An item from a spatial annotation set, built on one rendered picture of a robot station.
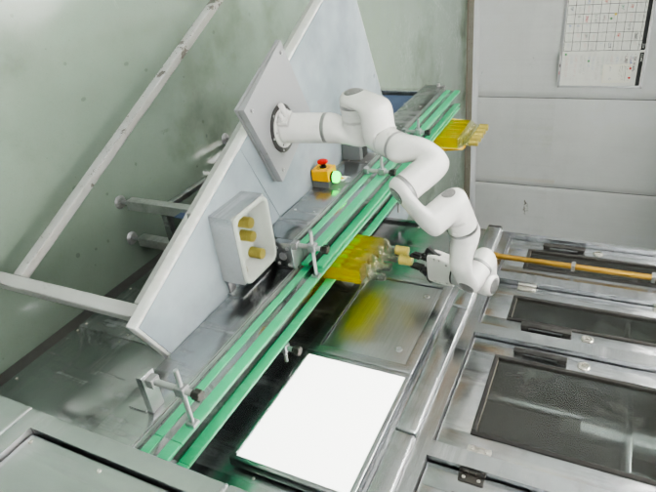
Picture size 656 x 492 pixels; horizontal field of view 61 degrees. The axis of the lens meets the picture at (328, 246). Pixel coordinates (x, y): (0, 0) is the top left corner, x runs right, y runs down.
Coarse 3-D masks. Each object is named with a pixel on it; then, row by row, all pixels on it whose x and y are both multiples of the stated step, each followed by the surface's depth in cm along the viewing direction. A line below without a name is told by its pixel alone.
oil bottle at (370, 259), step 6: (342, 252) 190; (348, 252) 190; (354, 252) 189; (360, 252) 189; (342, 258) 187; (348, 258) 186; (354, 258) 186; (360, 258) 185; (366, 258) 185; (372, 258) 185; (372, 264) 184
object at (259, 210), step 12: (252, 204) 159; (264, 204) 165; (240, 216) 154; (252, 216) 169; (264, 216) 168; (240, 228) 167; (252, 228) 172; (264, 228) 170; (240, 240) 168; (264, 240) 173; (240, 252) 157; (252, 264) 171; (264, 264) 170; (252, 276) 165
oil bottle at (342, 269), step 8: (336, 264) 184; (344, 264) 183; (352, 264) 183; (360, 264) 182; (328, 272) 185; (336, 272) 184; (344, 272) 182; (352, 272) 180; (360, 272) 179; (368, 272) 180; (344, 280) 184; (352, 280) 182; (360, 280) 181; (368, 280) 181
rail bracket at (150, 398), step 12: (144, 372) 126; (144, 384) 126; (156, 384) 125; (168, 384) 124; (180, 384) 121; (144, 396) 127; (156, 396) 130; (180, 396) 122; (192, 396) 120; (204, 396) 122; (144, 408) 131; (156, 408) 130; (192, 420) 127
